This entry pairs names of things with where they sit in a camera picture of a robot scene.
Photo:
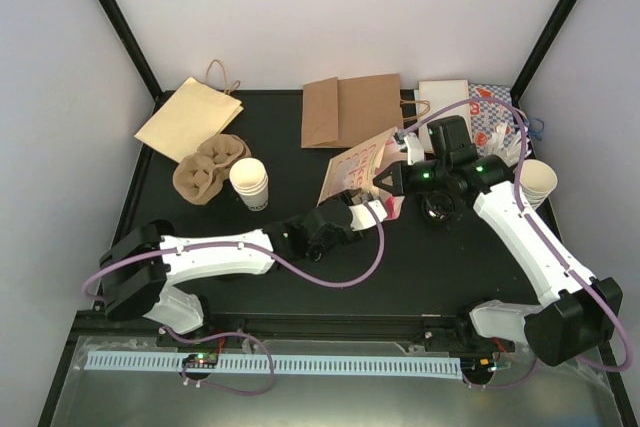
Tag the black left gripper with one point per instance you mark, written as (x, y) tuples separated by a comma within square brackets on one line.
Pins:
[(345, 197)]

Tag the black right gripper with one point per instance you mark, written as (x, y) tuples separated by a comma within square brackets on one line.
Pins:
[(401, 182)]

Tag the cake print paper bag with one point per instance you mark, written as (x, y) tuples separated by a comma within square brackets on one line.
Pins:
[(356, 168)]

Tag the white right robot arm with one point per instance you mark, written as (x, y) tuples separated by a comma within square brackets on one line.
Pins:
[(575, 311)]

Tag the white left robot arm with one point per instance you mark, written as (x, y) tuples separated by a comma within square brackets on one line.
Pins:
[(141, 275)]

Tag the white paper coffee cup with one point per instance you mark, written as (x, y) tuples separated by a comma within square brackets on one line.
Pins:
[(249, 179)]

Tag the black cup lid stack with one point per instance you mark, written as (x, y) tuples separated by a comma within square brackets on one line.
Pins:
[(437, 209)]

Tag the white plastic cutlery bunch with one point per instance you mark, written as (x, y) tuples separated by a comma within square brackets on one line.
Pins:
[(507, 150)]

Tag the red blue patterned bag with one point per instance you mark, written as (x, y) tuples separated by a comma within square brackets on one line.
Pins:
[(485, 116)]

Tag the stack of paper cups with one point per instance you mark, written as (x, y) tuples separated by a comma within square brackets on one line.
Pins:
[(537, 181)]

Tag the white paper bag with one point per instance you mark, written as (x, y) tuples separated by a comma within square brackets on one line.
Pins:
[(431, 97)]

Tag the brown kraft paper bag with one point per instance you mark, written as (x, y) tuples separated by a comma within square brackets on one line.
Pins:
[(342, 113)]

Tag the brown pulp cup carrier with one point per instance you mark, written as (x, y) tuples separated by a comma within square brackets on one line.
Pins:
[(199, 177)]

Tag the tan paper bag with handles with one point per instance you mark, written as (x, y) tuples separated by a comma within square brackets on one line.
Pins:
[(194, 113)]

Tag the white perforated front rail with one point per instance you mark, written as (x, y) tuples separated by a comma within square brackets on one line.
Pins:
[(314, 365)]

